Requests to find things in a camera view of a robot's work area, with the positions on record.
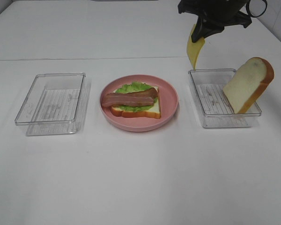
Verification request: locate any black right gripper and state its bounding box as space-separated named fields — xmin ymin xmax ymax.
xmin=178 ymin=0 xmax=251 ymax=43

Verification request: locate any yellow cheese slice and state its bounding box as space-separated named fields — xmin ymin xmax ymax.
xmin=186 ymin=24 xmax=205 ymax=70

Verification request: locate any white bread slice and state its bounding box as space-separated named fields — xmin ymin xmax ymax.
xmin=223 ymin=57 xmax=274 ymax=114
xmin=109 ymin=86 xmax=162 ymax=120

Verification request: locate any brown bacon strip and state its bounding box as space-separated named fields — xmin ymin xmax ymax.
xmin=131 ymin=87 xmax=159 ymax=99

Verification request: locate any green lettuce leaf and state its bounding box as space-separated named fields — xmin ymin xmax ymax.
xmin=111 ymin=82 xmax=160 ymax=114

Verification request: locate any pink ham strip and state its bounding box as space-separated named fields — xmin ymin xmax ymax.
xmin=101 ymin=93 xmax=154 ymax=107

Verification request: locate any clear plastic right tray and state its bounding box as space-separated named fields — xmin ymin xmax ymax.
xmin=188 ymin=68 xmax=262 ymax=128

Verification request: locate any clear plastic tray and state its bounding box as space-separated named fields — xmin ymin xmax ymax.
xmin=15 ymin=73 xmax=91 ymax=136
xmin=188 ymin=68 xmax=262 ymax=128

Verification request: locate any pink round plate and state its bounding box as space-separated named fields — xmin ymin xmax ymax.
xmin=100 ymin=75 xmax=178 ymax=132

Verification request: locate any clear plastic left tray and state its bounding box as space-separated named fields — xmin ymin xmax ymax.
xmin=15 ymin=73 xmax=91 ymax=136

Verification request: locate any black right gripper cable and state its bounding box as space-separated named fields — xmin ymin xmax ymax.
xmin=245 ymin=0 xmax=267 ymax=18

